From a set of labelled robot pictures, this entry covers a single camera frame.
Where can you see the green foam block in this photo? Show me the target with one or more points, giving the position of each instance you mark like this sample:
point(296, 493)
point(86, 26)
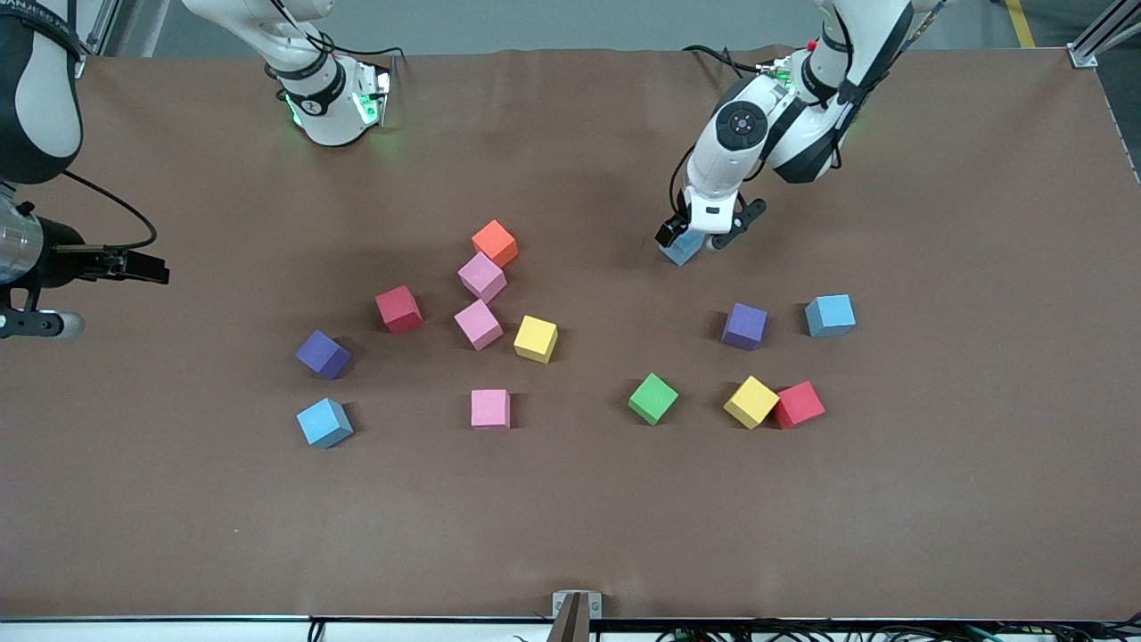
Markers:
point(653, 399)

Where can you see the yellow foam block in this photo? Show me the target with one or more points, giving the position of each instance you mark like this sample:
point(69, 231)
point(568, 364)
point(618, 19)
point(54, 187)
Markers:
point(751, 401)
point(536, 339)

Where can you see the brown post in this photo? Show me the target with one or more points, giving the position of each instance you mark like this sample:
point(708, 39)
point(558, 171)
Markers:
point(570, 624)

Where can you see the white table edge rail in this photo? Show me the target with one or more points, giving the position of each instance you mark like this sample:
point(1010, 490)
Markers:
point(178, 631)

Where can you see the purple foam block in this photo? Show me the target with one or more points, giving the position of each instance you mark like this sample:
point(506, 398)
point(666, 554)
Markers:
point(322, 353)
point(744, 325)

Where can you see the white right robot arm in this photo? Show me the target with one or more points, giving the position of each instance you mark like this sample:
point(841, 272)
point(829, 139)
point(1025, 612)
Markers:
point(330, 129)

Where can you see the pink foam block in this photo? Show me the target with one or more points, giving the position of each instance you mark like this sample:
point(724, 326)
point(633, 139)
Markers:
point(490, 408)
point(482, 276)
point(478, 324)

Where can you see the brown table cover sheet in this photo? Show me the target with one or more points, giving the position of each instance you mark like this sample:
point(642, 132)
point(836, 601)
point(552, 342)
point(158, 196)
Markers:
point(570, 499)

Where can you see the orange foam block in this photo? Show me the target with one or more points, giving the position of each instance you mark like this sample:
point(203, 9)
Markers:
point(495, 241)

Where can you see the yellow floor tape strip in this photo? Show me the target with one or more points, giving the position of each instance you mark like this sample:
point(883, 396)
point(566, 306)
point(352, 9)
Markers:
point(1022, 27)

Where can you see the red foam block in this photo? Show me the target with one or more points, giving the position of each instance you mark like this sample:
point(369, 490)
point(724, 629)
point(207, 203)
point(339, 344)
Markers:
point(800, 404)
point(398, 308)

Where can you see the aluminium frame profile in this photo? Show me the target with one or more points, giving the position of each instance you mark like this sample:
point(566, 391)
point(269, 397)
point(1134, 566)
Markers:
point(105, 22)
point(1083, 55)

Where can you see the greyish blue foam block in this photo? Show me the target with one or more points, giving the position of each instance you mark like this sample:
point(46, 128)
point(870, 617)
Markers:
point(685, 253)

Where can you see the grey metal edge bracket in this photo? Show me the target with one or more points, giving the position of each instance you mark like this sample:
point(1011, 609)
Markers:
point(595, 604)

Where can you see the light blue foam block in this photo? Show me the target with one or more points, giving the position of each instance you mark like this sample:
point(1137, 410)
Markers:
point(324, 423)
point(830, 315)

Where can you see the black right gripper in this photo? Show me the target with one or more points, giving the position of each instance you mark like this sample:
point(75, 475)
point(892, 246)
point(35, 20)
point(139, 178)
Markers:
point(64, 256)

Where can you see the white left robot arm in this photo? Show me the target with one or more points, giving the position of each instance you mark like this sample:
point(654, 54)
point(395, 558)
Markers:
point(726, 165)

